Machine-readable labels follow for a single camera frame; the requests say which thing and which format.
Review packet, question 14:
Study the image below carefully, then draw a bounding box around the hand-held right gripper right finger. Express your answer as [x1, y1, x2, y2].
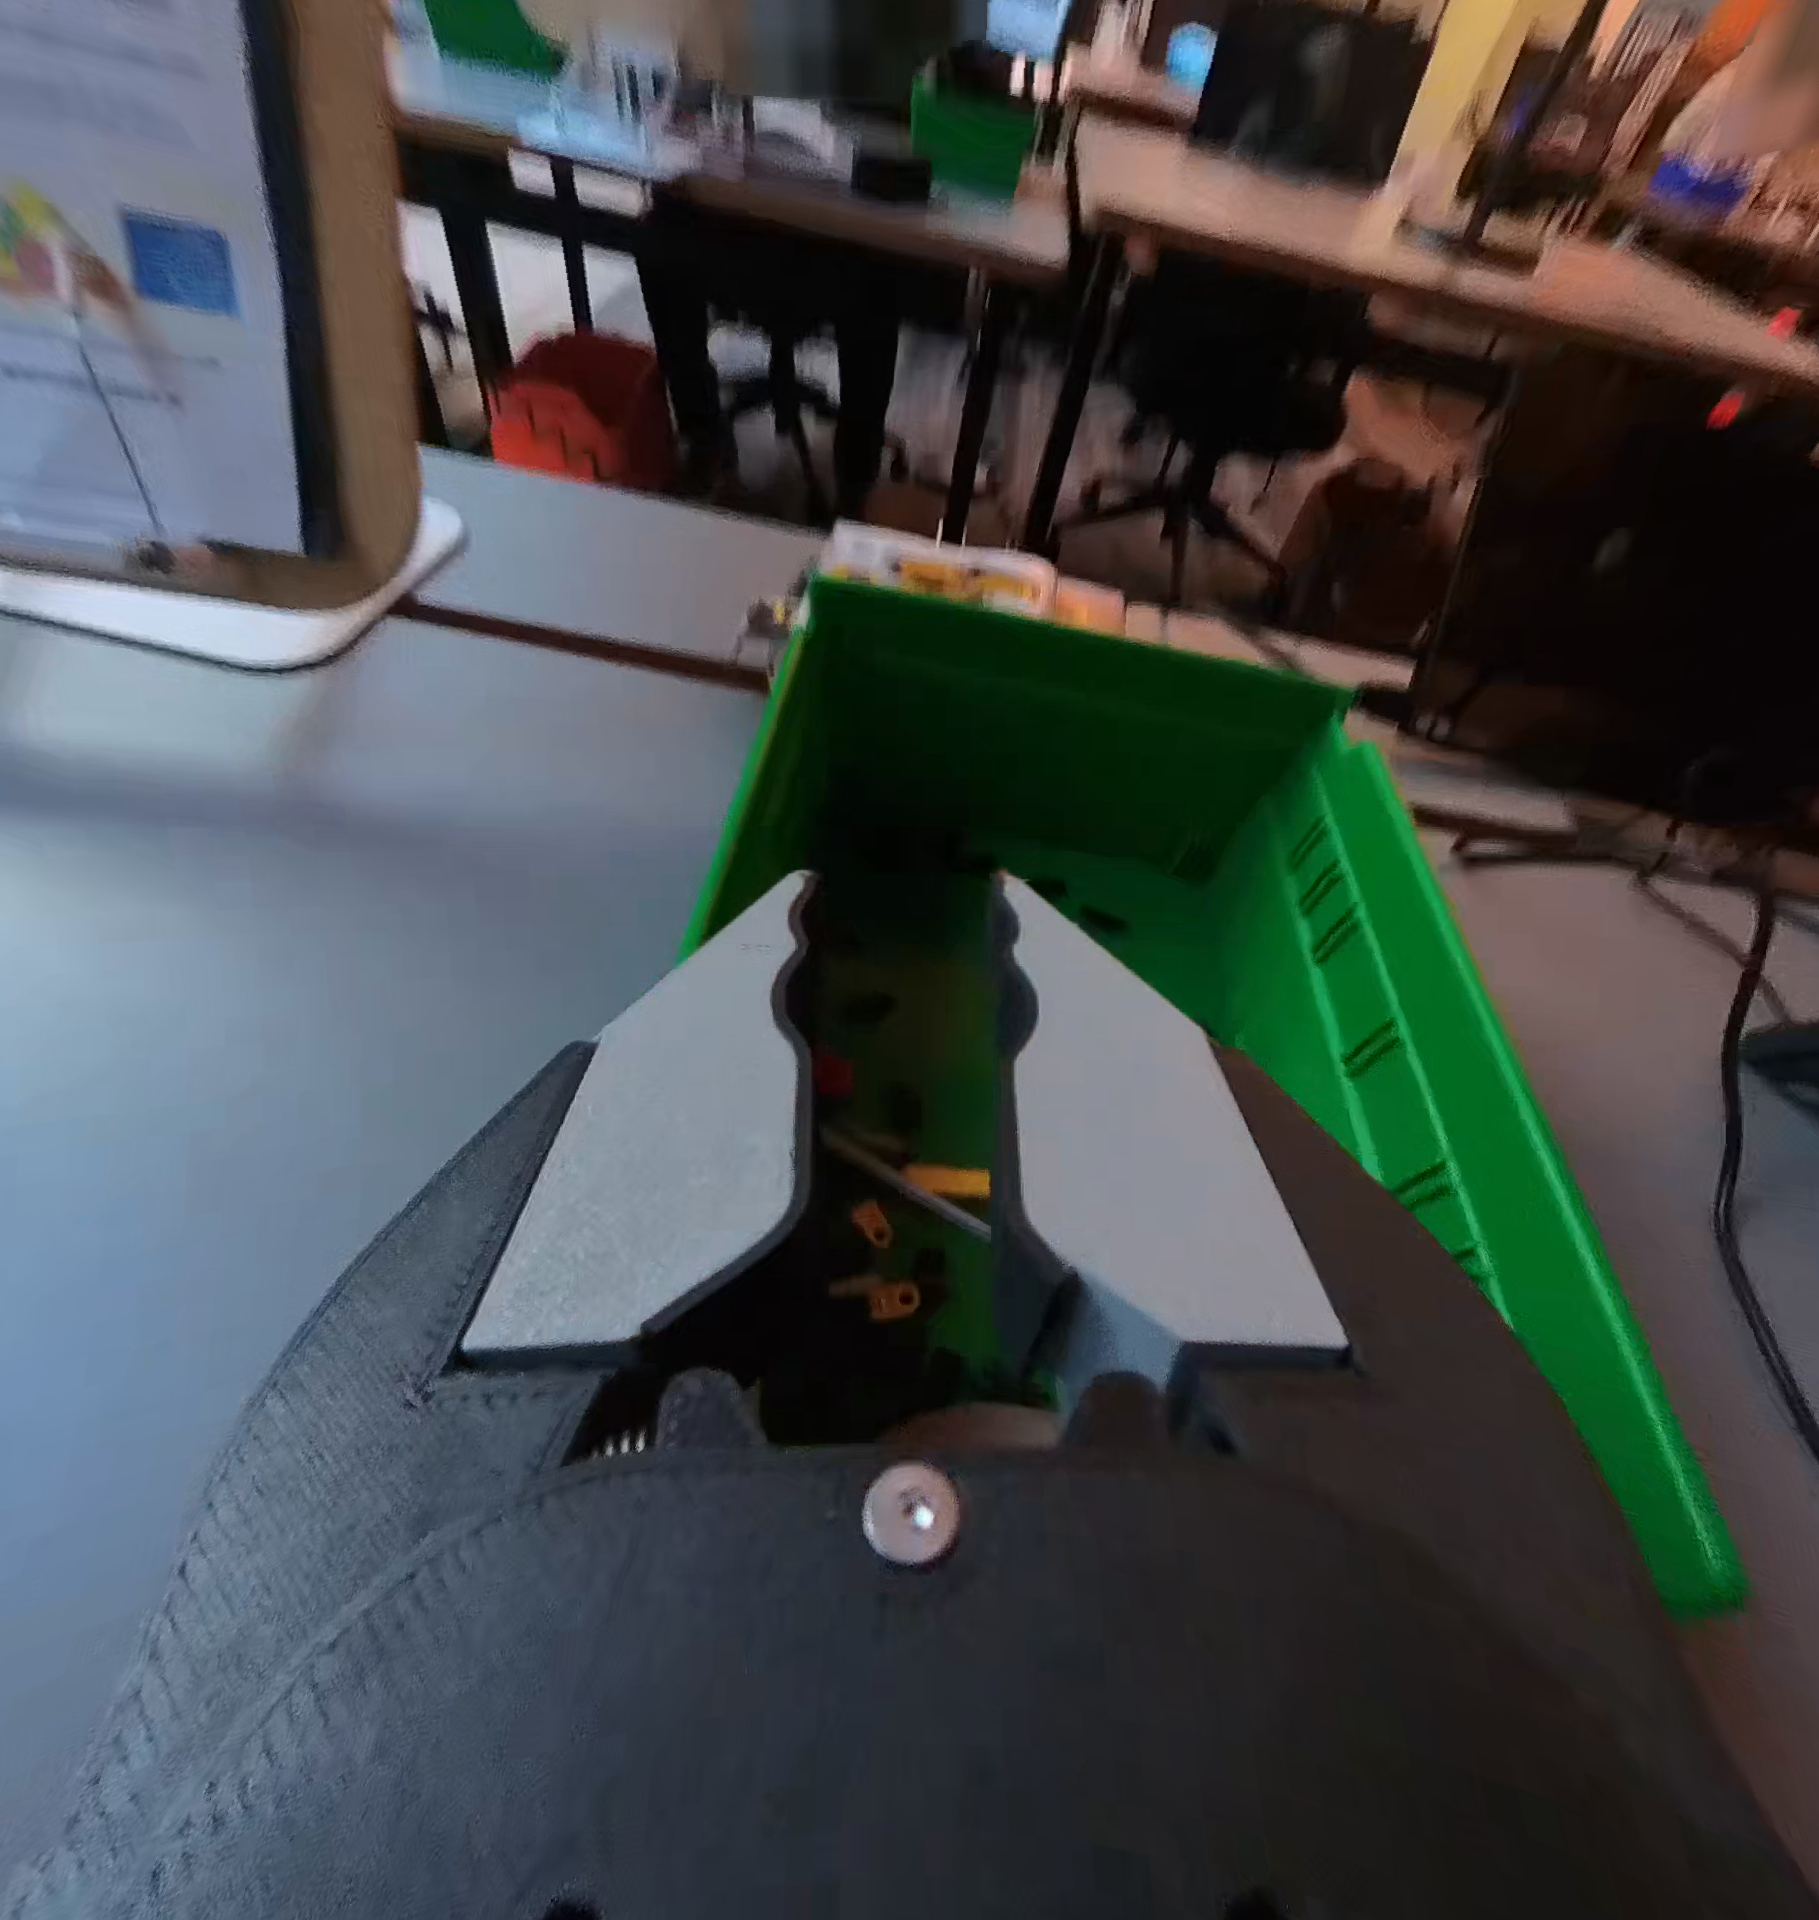
[990, 871, 1355, 1404]

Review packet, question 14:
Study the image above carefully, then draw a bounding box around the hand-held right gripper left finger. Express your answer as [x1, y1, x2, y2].
[458, 869, 821, 1354]

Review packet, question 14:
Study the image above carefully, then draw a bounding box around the pile of lego pieces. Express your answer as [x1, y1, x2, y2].
[804, 898, 1001, 1351]

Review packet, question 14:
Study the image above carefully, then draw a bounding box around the green plastic bin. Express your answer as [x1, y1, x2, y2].
[678, 575, 1752, 1622]

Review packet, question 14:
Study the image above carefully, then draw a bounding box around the lego set box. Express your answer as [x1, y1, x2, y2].
[743, 517, 1135, 677]

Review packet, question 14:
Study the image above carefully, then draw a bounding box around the dark flat device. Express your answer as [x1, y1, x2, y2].
[1740, 1012, 1819, 1127]

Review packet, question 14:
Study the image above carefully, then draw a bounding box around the red plastic container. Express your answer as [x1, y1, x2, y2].
[485, 329, 684, 488]

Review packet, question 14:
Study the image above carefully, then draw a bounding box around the black office chair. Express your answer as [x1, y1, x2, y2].
[1103, 255, 1377, 602]

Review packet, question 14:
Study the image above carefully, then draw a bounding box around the wooden table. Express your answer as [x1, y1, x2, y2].
[392, 90, 1074, 526]
[1073, 110, 1819, 706]

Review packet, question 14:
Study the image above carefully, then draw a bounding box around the instruction sign stand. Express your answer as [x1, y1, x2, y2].
[0, 0, 467, 669]

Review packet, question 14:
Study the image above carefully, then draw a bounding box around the small green bin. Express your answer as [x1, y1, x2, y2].
[909, 60, 1046, 196]

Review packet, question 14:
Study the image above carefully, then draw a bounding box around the black cable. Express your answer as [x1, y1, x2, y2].
[1710, 885, 1819, 1523]

